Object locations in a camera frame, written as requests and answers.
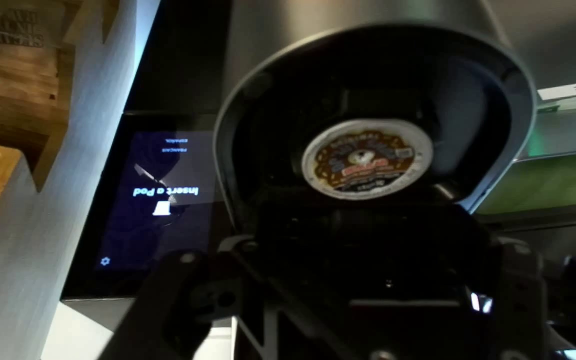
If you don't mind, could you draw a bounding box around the small white coffee pod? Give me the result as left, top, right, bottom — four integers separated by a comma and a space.
300, 117, 435, 202

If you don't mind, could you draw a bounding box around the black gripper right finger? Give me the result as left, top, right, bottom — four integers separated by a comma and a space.
479, 234, 573, 360

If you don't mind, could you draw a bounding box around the silver black Keurig coffee maker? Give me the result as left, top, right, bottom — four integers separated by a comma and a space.
60, 0, 576, 360

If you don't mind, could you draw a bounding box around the wooden cup dispenser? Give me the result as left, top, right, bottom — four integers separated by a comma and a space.
0, 0, 80, 360

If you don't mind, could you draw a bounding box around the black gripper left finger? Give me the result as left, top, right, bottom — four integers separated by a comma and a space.
97, 247, 264, 360

